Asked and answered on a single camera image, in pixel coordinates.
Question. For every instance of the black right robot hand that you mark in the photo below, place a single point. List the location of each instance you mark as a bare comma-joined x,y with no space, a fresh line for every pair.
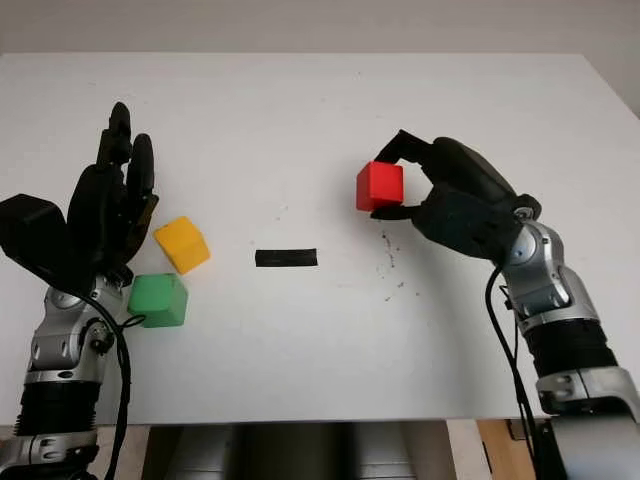
470,200

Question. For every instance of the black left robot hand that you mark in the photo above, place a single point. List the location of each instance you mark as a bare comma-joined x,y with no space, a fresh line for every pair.
97,210

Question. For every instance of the red wooden block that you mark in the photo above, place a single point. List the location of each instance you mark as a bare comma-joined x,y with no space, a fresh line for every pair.
380,185

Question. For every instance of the yellow wooden block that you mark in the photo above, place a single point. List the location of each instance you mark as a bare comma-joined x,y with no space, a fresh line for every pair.
182,245

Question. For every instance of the green wooden block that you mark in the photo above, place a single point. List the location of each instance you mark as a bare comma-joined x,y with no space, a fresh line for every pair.
157,300

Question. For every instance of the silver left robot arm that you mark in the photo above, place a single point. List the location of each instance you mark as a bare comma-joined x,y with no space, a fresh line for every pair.
52,345

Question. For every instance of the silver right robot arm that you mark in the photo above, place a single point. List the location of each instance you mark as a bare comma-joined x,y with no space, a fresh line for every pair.
555,290

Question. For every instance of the black tape strip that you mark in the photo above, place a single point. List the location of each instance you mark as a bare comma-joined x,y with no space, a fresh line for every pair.
286,258

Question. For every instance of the grey robot torso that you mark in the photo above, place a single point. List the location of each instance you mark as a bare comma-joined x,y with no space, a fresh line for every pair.
300,452

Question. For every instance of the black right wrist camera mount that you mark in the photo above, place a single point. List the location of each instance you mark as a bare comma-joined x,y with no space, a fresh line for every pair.
529,204

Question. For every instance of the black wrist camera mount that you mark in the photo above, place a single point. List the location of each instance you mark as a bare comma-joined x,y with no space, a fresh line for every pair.
35,235
529,204

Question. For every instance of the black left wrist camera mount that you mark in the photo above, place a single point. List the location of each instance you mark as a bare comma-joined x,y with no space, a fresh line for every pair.
35,235

